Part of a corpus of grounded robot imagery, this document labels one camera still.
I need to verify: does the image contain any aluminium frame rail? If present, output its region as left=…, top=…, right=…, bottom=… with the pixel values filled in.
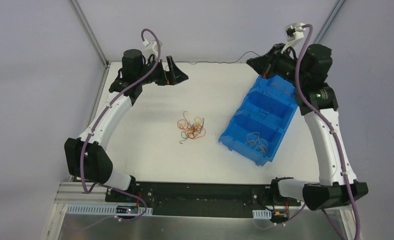
left=55, top=181, right=354, bottom=216

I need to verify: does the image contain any orange purple cable bundle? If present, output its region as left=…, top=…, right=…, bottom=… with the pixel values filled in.
left=177, top=110, right=207, bottom=145

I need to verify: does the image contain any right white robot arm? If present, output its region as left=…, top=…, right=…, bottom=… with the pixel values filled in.
left=246, top=43, right=368, bottom=211

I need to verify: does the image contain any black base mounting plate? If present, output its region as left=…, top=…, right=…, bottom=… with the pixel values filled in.
left=105, top=181, right=301, bottom=218

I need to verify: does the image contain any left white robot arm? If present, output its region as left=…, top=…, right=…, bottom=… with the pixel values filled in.
left=64, top=49, right=189, bottom=202

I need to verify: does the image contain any red thin cable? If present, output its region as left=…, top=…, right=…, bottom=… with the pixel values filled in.
left=266, top=81, right=293, bottom=100

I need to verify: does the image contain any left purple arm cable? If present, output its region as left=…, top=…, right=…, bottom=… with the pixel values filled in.
left=80, top=28, right=162, bottom=223

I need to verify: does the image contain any yellow thin cable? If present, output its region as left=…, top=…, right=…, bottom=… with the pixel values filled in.
left=244, top=131, right=271, bottom=155

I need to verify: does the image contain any dark purple thin cable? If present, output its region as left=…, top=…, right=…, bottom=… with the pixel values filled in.
left=257, top=103, right=277, bottom=121

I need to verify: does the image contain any blue plastic compartment bin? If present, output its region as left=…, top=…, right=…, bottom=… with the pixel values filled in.
left=218, top=75, right=297, bottom=166

